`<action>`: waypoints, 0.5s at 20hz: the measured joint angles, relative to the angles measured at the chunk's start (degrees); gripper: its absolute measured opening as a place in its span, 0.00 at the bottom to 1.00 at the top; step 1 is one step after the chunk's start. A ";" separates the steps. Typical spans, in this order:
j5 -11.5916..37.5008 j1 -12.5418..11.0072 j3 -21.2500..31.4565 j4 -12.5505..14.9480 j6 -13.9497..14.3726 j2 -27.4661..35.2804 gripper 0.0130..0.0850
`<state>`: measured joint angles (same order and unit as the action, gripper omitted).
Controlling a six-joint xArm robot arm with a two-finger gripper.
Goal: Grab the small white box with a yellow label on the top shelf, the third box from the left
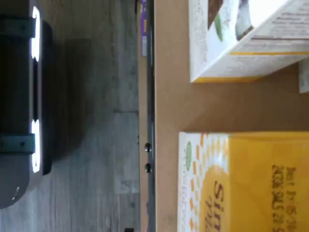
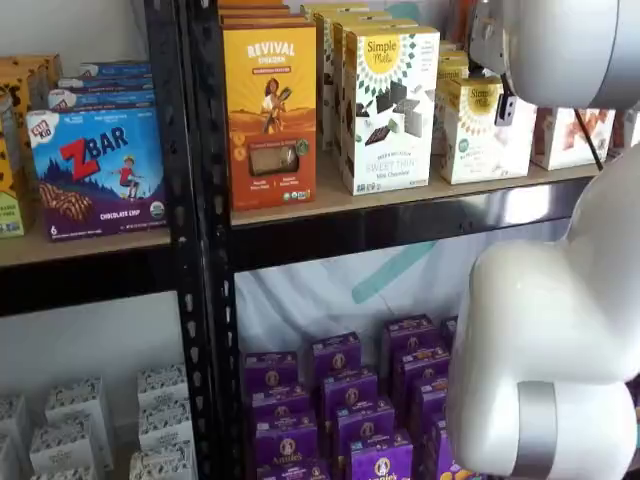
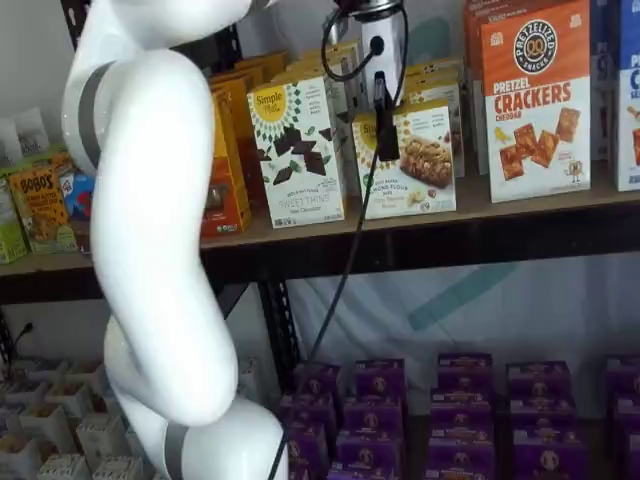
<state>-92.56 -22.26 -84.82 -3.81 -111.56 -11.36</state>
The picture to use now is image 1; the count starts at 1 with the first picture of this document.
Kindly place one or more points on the white Sweet Thins box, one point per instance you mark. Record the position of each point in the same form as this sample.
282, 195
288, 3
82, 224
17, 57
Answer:
217, 60

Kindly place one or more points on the purple snack box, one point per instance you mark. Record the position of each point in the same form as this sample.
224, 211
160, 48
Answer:
143, 14

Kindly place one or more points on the white yellow almond bar box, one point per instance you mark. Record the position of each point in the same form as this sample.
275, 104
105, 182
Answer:
253, 169

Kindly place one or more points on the black metal shelf rack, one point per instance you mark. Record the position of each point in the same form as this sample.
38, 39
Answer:
150, 96

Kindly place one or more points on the dark grey mobile base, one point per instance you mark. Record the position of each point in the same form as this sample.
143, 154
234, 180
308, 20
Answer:
14, 96

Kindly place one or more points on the brown wooden shelf board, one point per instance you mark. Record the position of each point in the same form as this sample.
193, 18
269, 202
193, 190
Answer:
217, 108

